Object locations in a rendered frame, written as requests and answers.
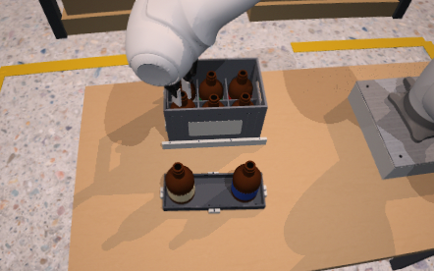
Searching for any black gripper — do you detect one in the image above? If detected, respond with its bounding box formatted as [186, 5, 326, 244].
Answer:
[164, 59, 198, 107]

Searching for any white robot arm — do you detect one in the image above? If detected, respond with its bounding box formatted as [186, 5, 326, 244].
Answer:
[125, 0, 434, 143]

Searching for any grey divided crate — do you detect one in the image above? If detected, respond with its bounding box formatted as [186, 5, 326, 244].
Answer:
[163, 58, 266, 141]

